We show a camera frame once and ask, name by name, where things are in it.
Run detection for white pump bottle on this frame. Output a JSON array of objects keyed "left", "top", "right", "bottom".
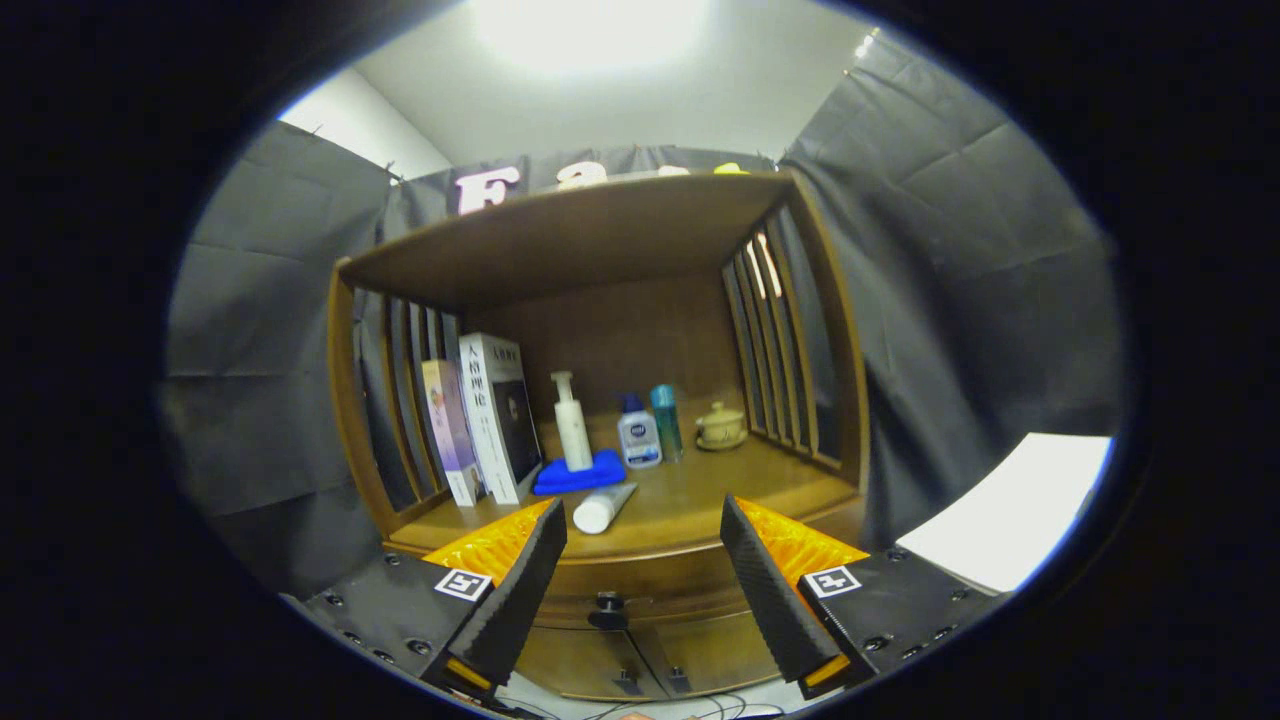
[{"left": 550, "top": 371, "right": 595, "bottom": 473}]

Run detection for wooden cabinet door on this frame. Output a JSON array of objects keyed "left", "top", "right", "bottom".
[
  {"left": 630, "top": 610, "right": 786, "bottom": 696},
  {"left": 515, "top": 625, "right": 666, "bottom": 701}
]

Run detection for floor cables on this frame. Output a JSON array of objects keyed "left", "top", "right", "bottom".
[{"left": 490, "top": 690, "right": 791, "bottom": 720}]

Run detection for wooden cabinet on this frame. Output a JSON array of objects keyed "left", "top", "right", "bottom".
[{"left": 327, "top": 170, "right": 871, "bottom": 701}]

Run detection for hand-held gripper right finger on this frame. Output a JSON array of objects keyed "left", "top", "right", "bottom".
[{"left": 720, "top": 493, "right": 1011, "bottom": 701}]

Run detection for wooden countertop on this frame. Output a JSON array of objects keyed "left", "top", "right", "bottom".
[{"left": 385, "top": 405, "right": 861, "bottom": 561}]

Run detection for thin purple book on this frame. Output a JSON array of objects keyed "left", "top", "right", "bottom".
[{"left": 421, "top": 359, "right": 488, "bottom": 508}]

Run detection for thick white book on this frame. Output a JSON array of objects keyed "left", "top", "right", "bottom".
[{"left": 458, "top": 332, "right": 544, "bottom": 506}]

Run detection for slim teal bottle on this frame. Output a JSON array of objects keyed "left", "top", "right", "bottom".
[{"left": 650, "top": 384, "right": 684, "bottom": 463}]

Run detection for white bottle blue cap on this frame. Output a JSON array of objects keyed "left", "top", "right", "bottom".
[{"left": 617, "top": 394, "right": 663, "bottom": 470}]

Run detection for black backdrop cloth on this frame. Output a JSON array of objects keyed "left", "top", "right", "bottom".
[{"left": 160, "top": 40, "right": 1126, "bottom": 601}]

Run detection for white tube green end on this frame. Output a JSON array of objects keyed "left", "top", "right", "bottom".
[{"left": 572, "top": 482, "right": 639, "bottom": 536}]

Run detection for white flat board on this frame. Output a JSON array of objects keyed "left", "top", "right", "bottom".
[{"left": 895, "top": 432, "right": 1114, "bottom": 593}]

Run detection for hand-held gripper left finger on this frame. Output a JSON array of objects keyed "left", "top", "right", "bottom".
[{"left": 285, "top": 497, "right": 568, "bottom": 701}]

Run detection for wooden drawer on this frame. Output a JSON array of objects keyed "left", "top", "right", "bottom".
[{"left": 385, "top": 495, "right": 866, "bottom": 631}]

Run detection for yellow lidded teacup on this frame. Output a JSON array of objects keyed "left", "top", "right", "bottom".
[{"left": 698, "top": 401, "right": 747, "bottom": 444}]

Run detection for blue folded cloth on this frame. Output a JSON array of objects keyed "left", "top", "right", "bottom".
[{"left": 532, "top": 449, "right": 628, "bottom": 496}]

